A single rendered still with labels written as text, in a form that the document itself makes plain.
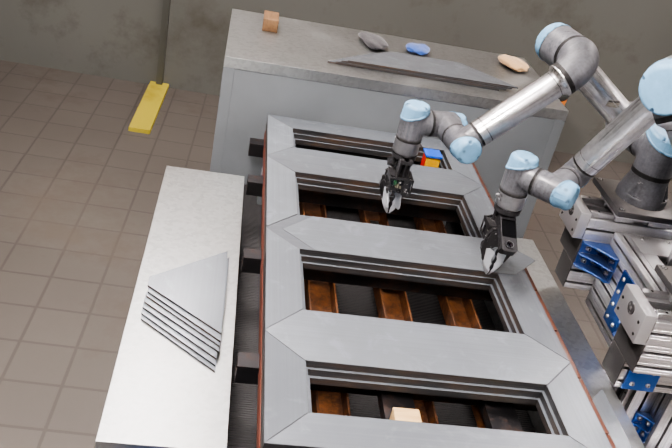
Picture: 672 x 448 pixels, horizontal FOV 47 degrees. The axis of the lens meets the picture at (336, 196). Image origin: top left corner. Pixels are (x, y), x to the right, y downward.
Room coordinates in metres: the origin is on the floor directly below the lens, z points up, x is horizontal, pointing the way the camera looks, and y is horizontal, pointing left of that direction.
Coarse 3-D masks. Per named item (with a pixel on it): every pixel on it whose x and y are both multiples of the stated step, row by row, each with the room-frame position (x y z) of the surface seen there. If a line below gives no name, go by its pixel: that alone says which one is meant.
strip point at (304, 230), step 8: (312, 216) 1.94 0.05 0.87; (296, 224) 1.88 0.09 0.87; (304, 224) 1.89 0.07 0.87; (312, 224) 1.90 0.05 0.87; (288, 232) 1.83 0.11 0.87; (296, 232) 1.84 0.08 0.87; (304, 232) 1.85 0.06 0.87; (312, 232) 1.86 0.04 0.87; (304, 240) 1.81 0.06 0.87; (312, 240) 1.82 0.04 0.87
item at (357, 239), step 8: (344, 224) 1.94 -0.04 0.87; (352, 224) 1.95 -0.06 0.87; (360, 224) 1.96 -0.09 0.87; (344, 232) 1.90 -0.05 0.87; (352, 232) 1.91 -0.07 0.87; (360, 232) 1.92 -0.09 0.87; (368, 232) 1.92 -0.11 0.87; (344, 240) 1.85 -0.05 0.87; (352, 240) 1.86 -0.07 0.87; (360, 240) 1.87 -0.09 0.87; (368, 240) 1.88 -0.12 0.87; (352, 248) 1.82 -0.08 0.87; (360, 248) 1.83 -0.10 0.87; (368, 248) 1.84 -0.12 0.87; (368, 256) 1.80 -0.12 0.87
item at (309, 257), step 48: (336, 144) 2.55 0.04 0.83; (384, 144) 2.59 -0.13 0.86; (336, 192) 2.21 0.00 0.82; (432, 192) 2.28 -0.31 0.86; (288, 240) 1.79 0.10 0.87; (480, 288) 1.84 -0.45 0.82; (336, 384) 1.32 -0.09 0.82; (384, 384) 1.34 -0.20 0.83; (432, 384) 1.37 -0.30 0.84; (480, 384) 1.39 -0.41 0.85; (528, 384) 1.42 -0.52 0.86
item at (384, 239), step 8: (368, 224) 1.97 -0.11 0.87; (376, 224) 1.98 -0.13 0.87; (376, 232) 1.93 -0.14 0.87; (384, 232) 1.94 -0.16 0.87; (392, 232) 1.95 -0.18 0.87; (376, 240) 1.89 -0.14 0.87; (384, 240) 1.90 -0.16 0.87; (392, 240) 1.91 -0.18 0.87; (376, 248) 1.85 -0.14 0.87; (384, 248) 1.86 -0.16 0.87; (392, 248) 1.87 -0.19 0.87; (376, 256) 1.81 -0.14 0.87; (384, 256) 1.82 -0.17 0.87; (392, 256) 1.83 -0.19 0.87; (400, 256) 1.83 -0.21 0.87
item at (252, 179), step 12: (252, 180) 2.25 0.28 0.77; (252, 192) 2.24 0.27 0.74; (300, 192) 2.27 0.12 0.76; (312, 192) 2.28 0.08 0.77; (324, 204) 2.29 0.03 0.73; (336, 204) 2.29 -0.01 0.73; (348, 204) 2.30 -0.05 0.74; (360, 204) 2.31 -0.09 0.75; (372, 204) 2.31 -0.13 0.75; (408, 204) 2.34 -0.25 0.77; (420, 216) 2.35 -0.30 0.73; (432, 216) 2.35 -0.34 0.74; (444, 216) 2.36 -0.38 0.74; (456, 216) 2.37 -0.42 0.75
